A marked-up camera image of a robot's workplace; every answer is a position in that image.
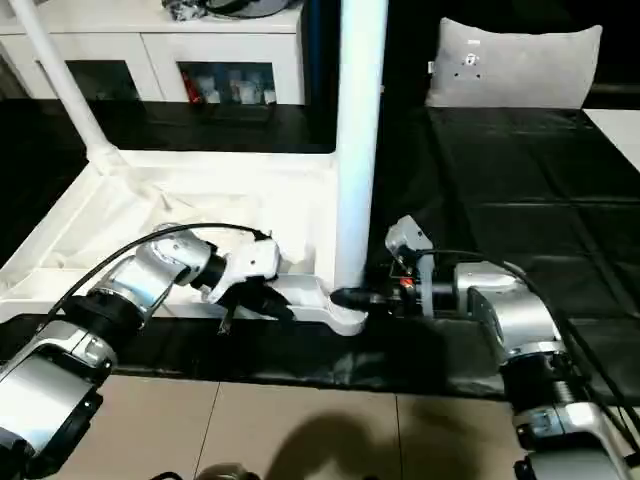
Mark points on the white plastic table top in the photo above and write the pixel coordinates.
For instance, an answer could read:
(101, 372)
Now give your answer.
(130, 215)

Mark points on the white plastic table leg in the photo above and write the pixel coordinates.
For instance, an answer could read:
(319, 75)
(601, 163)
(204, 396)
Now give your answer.
(360, 140)
(65, 85)

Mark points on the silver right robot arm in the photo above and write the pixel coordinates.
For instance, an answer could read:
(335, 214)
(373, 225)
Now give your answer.
(510, 340)

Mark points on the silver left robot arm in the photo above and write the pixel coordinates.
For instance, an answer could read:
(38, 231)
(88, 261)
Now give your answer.
(100, 330)

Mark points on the black table mat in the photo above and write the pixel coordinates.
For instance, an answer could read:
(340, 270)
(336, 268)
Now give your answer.
(520, 200)

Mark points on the grey cushion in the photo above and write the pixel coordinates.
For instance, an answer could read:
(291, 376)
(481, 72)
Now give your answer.
(515, 65)

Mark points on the white flat board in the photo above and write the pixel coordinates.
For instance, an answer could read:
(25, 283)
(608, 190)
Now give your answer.
(618, 135)

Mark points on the white glass-door cabinet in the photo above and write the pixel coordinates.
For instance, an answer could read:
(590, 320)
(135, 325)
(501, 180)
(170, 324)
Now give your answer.
(140, 50)

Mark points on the dark items on cabinet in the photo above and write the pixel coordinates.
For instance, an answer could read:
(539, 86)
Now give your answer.
(235, 6)

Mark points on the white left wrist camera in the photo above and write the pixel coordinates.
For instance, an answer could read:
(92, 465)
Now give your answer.
(250, 265)

